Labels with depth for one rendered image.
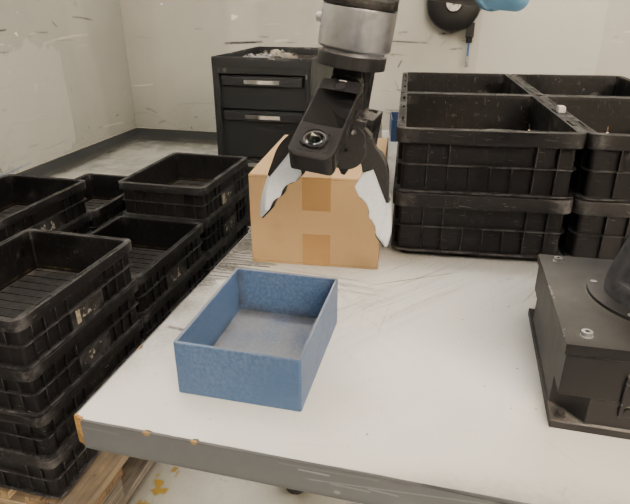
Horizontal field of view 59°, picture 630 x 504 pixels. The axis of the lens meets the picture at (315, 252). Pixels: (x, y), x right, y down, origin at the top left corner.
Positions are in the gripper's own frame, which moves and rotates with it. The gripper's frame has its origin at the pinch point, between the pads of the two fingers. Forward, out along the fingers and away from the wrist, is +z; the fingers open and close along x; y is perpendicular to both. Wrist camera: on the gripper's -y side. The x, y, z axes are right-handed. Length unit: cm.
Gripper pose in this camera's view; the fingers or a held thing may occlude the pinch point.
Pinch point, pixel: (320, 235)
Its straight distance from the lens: 64.7
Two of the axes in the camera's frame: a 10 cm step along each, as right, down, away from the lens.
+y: 2.8, -3.9, 8.8
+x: -9.5, -2.4, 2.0
